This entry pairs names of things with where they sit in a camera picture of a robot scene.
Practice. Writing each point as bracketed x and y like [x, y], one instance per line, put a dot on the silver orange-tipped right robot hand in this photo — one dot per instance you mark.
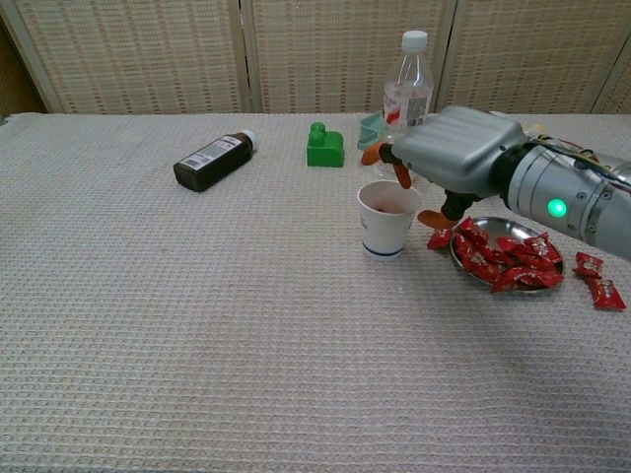
[458, 148]

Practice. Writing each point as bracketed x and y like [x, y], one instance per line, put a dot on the round metal plate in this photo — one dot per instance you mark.
[512, 227]

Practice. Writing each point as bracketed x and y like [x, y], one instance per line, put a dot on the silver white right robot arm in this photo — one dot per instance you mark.
[581, 207]

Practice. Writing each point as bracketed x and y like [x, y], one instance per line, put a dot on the yellow plush toy striped shirt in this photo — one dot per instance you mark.
[538, 127]

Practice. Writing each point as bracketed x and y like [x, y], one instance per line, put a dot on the clear plastic water bottle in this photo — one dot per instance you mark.
[409, 74]

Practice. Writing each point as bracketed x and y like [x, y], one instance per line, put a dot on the teal plastic dustpan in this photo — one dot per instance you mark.
[367, 129]

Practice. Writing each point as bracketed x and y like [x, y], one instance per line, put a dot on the white paper cup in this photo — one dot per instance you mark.
[384, 236]

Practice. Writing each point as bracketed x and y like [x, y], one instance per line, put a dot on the woven bamboo screen panel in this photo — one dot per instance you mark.
[622, 93]
[532, 49]
[138, 54]
[320, 54]

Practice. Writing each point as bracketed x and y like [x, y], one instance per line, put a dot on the green toy building block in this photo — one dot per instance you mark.
[325, 155]

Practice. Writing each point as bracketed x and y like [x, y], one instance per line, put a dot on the brown medicine bottle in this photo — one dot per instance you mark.
[212, 162]

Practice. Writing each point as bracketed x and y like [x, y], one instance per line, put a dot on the beige woven table cloth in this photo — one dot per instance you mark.
[197, 320]

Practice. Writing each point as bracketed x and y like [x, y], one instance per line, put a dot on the brown wooden board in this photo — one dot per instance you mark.
[12, 84]

